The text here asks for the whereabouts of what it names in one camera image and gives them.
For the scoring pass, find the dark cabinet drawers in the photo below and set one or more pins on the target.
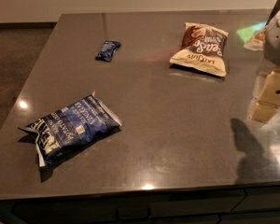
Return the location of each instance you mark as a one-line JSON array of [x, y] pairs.
[[221, 206]]

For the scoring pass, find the brown and cream chip bag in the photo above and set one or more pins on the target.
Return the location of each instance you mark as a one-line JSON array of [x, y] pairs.
[[202, 49]]

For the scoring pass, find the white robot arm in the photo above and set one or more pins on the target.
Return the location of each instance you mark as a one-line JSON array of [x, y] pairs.
[[266, 67]]

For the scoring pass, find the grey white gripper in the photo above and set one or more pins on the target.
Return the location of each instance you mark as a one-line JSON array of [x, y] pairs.
[[278, 42]]

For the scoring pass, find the orange snack bag at edge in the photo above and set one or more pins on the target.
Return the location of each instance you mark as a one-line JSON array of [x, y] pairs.
[[256, 42]]

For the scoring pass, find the blue kettle chip bag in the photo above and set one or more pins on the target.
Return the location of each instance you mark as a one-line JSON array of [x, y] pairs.
[[71, 127]]

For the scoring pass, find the small dark blue snack packet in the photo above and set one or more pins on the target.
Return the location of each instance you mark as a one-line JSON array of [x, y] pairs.
[[107, 51]]

